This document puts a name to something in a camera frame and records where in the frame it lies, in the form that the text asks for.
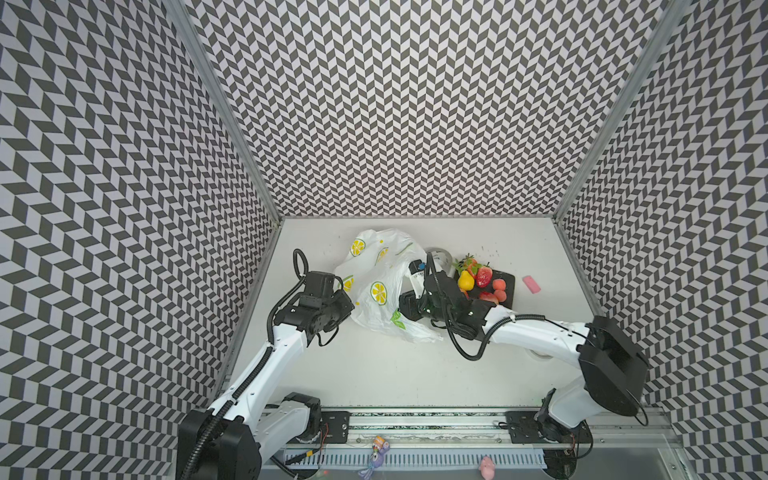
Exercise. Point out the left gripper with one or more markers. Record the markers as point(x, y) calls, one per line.
point(346, 305)

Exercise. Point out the black mounting plate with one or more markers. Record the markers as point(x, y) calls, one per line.
point(523, 428)
point(327, 427)

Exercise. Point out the pink eraser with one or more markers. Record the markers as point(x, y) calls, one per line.
point(531, 284)

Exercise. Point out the purple toy figure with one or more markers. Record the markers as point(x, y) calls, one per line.
point(380, 448)

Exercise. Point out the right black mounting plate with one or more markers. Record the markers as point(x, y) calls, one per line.
point(523, 428)

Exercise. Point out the clear tape roll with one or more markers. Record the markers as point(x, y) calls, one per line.
point(443, 260)

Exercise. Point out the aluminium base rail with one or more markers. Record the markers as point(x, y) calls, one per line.
point(478, 427)

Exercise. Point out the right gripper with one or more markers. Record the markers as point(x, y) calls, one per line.
point(429, 294)

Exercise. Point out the pink toy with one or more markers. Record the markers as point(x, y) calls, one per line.
point(487, 468)

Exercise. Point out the white plastic bag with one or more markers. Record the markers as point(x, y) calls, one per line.
point(375, 273)

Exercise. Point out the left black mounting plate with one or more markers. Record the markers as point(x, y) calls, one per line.
point(327, 427)

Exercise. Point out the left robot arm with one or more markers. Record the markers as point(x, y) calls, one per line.
point(232, 437)

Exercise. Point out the beige tape roll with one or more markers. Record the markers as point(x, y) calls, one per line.
point(539, 356)

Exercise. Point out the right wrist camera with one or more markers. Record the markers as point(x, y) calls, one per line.
point(416, 267)

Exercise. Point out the black tray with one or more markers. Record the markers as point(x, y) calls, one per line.
point(488, 285)

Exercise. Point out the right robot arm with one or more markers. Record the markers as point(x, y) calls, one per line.
point(613, 369)

